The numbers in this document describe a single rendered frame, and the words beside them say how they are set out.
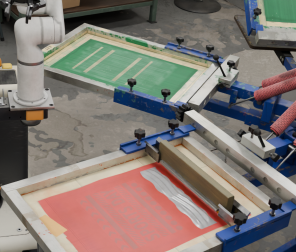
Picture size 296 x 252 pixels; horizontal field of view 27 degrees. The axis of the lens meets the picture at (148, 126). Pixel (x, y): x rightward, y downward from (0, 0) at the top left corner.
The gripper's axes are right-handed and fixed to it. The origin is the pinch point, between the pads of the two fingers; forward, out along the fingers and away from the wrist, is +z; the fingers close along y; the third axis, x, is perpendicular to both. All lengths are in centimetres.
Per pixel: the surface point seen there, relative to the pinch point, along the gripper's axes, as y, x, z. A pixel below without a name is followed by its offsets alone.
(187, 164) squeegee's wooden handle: 61, 53, 9
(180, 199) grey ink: 59, 59, 20
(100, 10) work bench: 42, 266, -292
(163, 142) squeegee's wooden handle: 53, 58, -3
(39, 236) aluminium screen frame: 12, 50, 42
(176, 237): 56, 53, 37
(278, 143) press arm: 99, 59, -9
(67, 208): 21, 60, 27
